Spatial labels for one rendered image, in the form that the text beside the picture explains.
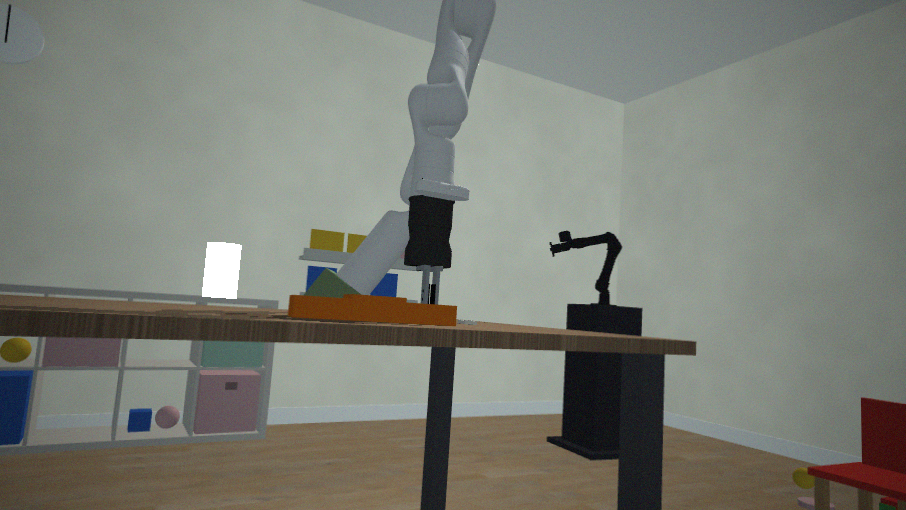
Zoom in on orange bins with labels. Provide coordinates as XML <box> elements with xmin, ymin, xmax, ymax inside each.
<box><xmin>288</xmin><ymin>294</ymin><xmax>457</xmax><ymax>326</ymax></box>

